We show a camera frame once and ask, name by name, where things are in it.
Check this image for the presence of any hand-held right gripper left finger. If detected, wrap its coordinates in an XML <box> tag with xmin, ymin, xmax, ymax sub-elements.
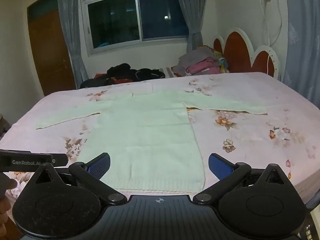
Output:
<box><xmin>33</xmin><ymin>152</ymin><xmax>128</xmax><ymax>206</ymax></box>

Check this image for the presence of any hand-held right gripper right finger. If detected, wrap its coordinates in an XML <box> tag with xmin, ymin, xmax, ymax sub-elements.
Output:
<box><xmin>192</xmin><ymin>152</ymin><xmax>290</xmax><ymax>205</ymax></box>

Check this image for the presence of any pale knitted sweater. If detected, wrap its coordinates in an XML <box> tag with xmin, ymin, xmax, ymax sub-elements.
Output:
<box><xmin>36</xmin><ymin>89</ymin><xmax>268</xmax><ymax>194</ymax></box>

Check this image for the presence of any pile of dark clothes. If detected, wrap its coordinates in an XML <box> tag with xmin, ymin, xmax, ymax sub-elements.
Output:
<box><xmin>79</xmin><ymin>63</ymin><xmax>166</xmax><ymax>89</ymax></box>

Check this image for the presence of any pile of colourful clothes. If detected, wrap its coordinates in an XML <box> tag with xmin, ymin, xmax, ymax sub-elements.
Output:
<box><xmin>171</xmin><ymin>45</ymin><xmax>230</xmax><ymax>78</ymax></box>

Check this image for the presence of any person's left hand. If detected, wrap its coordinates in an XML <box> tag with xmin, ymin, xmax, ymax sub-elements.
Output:
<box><xmin>0</xmin><ymin>173</ymin><xmax>18</xmax><ymax>233</ymax></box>

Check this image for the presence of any pink floral blanket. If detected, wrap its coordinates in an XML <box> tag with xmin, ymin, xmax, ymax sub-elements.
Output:
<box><xmin>0</xmin><ymin>72</ymin><xmax>320</xmax><ymax>205</ymax></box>

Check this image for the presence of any striped cloth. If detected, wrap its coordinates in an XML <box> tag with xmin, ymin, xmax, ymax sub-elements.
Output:
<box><xmin>160</xmin><ymin>66</ymin><xmax>181</xmax><ymax>79</ymax></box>

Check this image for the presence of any brown wooden door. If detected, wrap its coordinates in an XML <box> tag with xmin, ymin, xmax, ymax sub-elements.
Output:
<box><xmin>27</xmin><ymin>0</ymin><xmax>77</xmax><ymax>97</ymax></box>

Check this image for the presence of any red and white headboard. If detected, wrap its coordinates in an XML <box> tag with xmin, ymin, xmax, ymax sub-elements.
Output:
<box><xmin>213</xmin><ymin>27</ymin><xmax>282</xmax><ymax>82</ymax></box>

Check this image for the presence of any grey curtain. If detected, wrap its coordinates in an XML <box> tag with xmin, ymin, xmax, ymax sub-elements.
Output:
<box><xmin>56</xmin><ymin>0</ymin><xmax>89</xmax><ymax>87</ymax></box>
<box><xmin>172</xmin><ymin>0</ymin><xmax>207</xmax><ymax>52</ymax></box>

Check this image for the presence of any blue patterned curtain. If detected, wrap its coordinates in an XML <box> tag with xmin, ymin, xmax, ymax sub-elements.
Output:
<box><xmin>284</xmin><ymin>0</ymin><xmax>320</xmax><ymax>107</ymax></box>

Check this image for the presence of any sliding glass window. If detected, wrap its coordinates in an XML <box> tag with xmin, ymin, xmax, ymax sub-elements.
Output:
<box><xmin>81</xmin><ymin>0</ymin><xmax>191</xmax><ymax>57</ymax></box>

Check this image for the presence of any white cable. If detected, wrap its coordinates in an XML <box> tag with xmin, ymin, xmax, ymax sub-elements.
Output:
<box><xmin>261</xmin><ymin>0</ymin><xmax>283</xmax><ymax>77</ymax></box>

